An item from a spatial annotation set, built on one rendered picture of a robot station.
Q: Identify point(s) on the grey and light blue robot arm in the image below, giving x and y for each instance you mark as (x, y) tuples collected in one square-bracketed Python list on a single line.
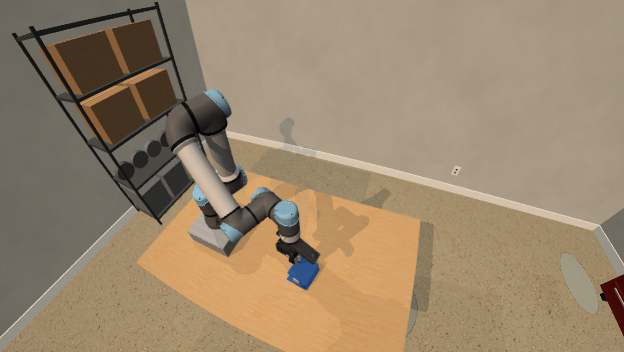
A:
[(208, 112)]

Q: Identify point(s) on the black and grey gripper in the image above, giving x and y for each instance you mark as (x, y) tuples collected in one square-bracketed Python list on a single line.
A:
[(284, 248)]

